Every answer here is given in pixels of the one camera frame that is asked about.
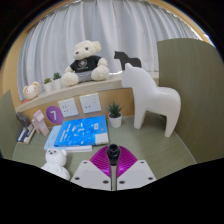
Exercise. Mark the small black charger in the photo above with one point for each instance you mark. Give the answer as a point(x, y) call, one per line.
point(113, 152)

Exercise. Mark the cream and orange plush toy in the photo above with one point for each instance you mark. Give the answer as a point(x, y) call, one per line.
point(30, 91)

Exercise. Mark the light blue book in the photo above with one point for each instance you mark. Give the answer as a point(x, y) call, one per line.
point(50, 140)

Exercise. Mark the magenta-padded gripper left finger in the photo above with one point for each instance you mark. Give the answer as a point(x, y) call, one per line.
point(90, 175)

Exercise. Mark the bright blue book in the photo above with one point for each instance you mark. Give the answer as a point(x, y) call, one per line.
point(81, 131)

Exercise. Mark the white wall socket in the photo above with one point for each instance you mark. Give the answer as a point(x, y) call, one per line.
point(68, 107)
point(90, 103)

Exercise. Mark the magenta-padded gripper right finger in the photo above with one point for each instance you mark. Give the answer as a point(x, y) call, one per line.
point(136, 174)

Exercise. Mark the small potted plant white pot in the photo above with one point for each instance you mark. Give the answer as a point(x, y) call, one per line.
point(115, 120)
point(48, 87)
point(57, 83)

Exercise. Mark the black horse figure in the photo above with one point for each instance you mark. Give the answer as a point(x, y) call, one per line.
point(128, 61)

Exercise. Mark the white grey curtain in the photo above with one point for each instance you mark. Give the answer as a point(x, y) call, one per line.
point(116, 23)

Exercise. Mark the olive green partition panel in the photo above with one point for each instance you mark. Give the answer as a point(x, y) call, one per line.
point(8, 130)
point(200, 93)

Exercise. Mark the dark grey horse figure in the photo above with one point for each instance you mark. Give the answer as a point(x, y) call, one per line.
point(22, 120)

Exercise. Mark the light wooden ledge shelf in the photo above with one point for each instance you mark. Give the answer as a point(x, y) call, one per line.
point(66, 91)

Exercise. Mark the cream teddy bear black shirt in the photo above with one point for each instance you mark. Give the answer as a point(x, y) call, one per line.
point(85, 63)

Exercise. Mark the round purple number sign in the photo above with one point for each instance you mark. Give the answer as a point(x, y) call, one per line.
point(54, 115)

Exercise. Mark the large white horse figure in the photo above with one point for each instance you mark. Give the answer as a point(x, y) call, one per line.
point(156, 100)

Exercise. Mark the white bear-shaped power strip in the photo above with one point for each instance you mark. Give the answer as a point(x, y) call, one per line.
point(56, 160)

